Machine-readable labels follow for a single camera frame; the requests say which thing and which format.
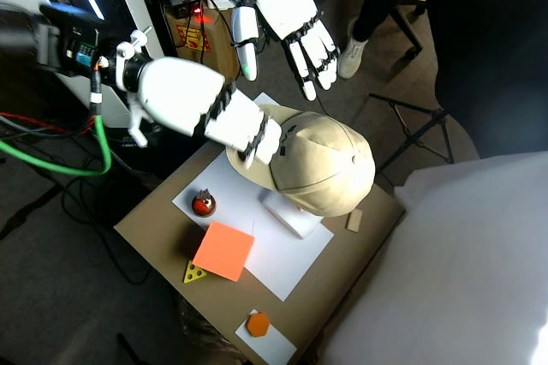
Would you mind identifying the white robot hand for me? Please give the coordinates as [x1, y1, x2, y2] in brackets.
[230, 0, 343, 103]
[136, 56, 284, 170]

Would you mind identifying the beige baseball cap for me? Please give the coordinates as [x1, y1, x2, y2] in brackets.
[225, 103, 377, 218]

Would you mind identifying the white mannequin head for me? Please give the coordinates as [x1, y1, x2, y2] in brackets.
[261, 191, 325, 241]

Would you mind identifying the brown cardboard box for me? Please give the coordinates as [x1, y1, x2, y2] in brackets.
[164, 3, 241, 80]

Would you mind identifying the person's foot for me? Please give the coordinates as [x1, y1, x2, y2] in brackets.
[337, 17, 370, 80]

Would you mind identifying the large white paper sheet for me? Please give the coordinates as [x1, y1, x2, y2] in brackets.
[171, 91, 336, 302]

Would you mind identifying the red round toy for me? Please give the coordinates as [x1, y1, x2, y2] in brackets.
[190, 188, 217, 218]

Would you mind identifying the orange rectangular block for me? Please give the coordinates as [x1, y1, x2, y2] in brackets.
[192, 220, 256, 284]

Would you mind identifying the black tripod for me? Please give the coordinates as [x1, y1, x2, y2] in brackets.
[366, 93, 456, 174]

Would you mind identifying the yellow triangle block with holes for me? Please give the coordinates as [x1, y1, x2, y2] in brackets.
[183, 259, 211, 285]

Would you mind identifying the small wooden block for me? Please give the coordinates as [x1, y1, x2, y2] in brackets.
[345, 208, 364, 234]

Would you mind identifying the orange hexagon block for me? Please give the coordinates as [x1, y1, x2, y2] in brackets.
[246, 311, 272, 338]

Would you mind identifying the small white paper sheet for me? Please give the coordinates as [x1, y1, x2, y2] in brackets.
[234, 308, 298, 365]

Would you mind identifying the green cable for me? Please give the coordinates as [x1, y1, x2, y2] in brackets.
[0, 112, 114, 178]

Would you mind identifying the red cable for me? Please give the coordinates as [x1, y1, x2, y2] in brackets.
[0, 111, 96, 135]

